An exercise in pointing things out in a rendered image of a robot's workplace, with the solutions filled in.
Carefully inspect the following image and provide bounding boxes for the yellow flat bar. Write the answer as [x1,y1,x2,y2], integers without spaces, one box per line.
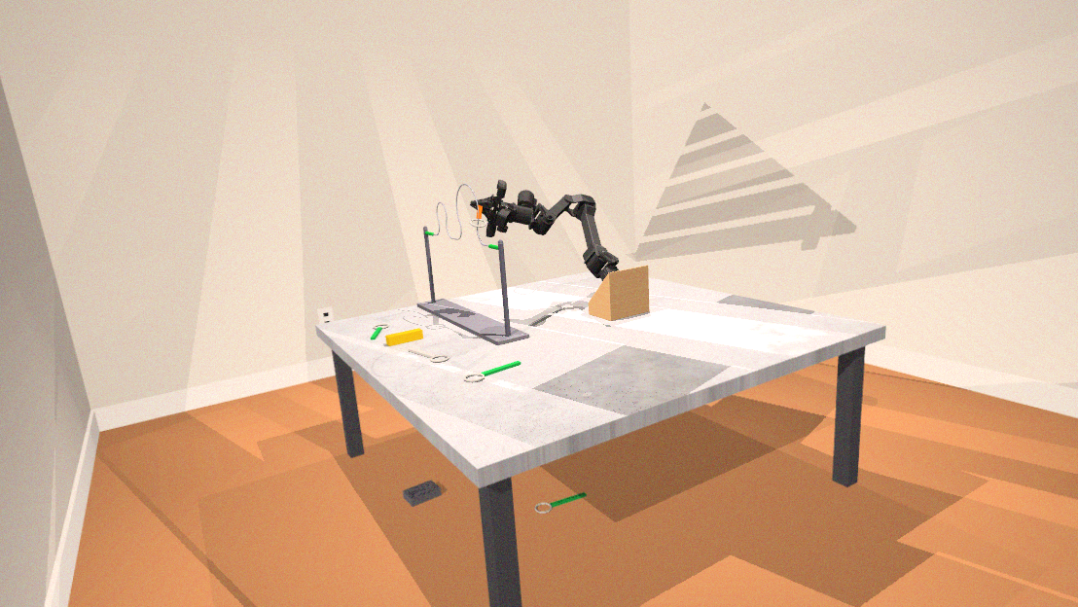
[386,329,423,346]

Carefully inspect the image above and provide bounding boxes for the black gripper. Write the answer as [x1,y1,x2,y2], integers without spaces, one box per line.
[470,180,519,237]

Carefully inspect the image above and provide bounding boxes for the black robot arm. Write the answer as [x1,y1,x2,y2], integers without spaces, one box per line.
[494,190,619,282]

